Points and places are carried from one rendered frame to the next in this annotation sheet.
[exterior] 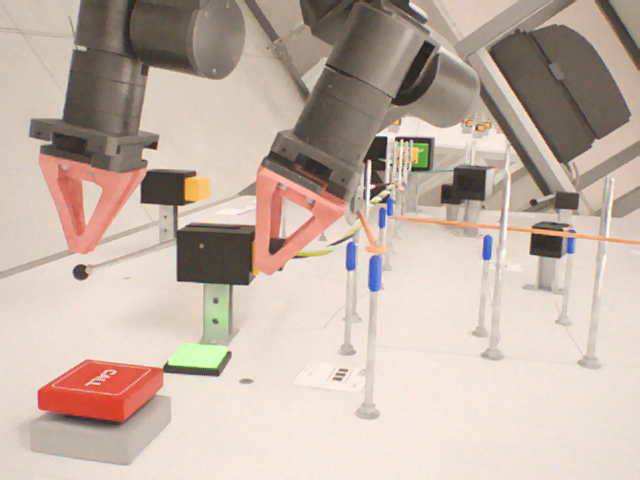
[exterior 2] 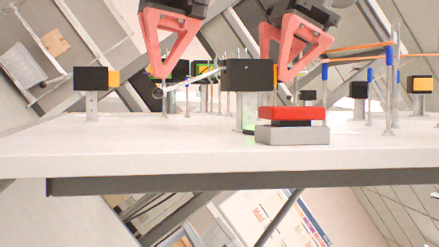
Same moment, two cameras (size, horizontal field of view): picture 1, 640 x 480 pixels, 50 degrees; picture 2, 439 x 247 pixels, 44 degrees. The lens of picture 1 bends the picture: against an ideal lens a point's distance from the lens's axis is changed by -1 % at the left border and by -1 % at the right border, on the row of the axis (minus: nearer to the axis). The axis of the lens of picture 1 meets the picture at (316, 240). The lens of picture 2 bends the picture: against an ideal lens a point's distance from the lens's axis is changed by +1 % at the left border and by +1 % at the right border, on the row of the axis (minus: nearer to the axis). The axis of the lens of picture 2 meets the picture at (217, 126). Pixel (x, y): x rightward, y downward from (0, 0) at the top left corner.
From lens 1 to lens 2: 0.41 m
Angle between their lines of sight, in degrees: 24
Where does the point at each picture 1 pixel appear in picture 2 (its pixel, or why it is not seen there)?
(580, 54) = not seen: hidden behind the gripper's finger
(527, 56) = (256, 13)
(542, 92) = not seen: hidden behind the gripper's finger
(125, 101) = not seen: outside the picture
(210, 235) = (251, 60)
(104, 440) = (317, 130)
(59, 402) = (287, 113)
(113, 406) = (320, 110)
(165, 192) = (94, 81)
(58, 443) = (289, 137)
